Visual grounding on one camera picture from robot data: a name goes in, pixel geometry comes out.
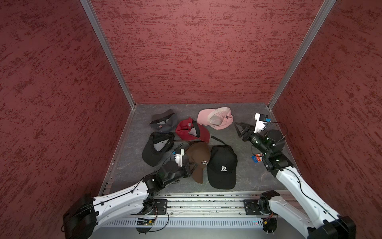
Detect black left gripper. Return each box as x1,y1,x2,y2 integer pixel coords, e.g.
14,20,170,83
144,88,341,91
164,162,198,187

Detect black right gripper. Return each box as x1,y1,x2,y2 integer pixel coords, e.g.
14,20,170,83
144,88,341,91
233,121,271,155

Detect brown baseball cap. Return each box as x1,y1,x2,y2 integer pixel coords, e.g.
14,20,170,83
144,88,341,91
186,141,210,184

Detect pink baseball cap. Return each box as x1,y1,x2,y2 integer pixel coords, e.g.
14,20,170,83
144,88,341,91
197,107,234,130

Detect black baseball cap letter R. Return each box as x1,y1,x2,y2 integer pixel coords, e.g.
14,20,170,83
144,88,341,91
207,136,238,190

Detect dark red baseball cap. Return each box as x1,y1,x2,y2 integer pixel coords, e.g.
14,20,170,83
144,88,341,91
175,118,210,143

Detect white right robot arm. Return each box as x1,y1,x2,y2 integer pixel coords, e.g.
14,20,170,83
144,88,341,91
234,122,356,239

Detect black cap under left arm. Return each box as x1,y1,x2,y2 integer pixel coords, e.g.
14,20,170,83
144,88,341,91
142,132,175,167

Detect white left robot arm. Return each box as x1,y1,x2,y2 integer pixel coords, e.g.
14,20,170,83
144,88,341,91
61,161,198,239

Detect grey baseball cap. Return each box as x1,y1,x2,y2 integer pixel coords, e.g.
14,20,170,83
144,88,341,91
149,110,178,133

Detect toothpaste tube box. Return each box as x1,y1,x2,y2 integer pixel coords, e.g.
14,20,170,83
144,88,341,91
252,153,264,163

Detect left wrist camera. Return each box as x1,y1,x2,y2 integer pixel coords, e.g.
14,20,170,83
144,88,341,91
173,148,185,167

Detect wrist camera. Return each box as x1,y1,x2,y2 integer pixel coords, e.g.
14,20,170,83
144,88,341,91
254,113,271,133
173,148,185,167

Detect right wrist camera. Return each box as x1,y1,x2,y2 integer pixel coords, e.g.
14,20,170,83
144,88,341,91
254,113,271,133

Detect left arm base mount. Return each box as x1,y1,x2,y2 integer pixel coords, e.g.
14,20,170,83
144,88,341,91
140,198,168,216

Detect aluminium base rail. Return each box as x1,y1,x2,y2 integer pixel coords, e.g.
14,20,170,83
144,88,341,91
102,192,283,233

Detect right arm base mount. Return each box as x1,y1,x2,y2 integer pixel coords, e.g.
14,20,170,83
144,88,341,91
243,198,273,216

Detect left rear aluminium corner post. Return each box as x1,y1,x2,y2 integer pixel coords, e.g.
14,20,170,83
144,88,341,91
80,0,136,110

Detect aluminium corner post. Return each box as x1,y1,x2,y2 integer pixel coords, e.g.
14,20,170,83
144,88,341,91
268,0,336,111
80,0,136,110

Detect right rear aluminium corner post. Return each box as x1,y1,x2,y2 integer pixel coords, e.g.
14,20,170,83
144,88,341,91
268,0,336,111

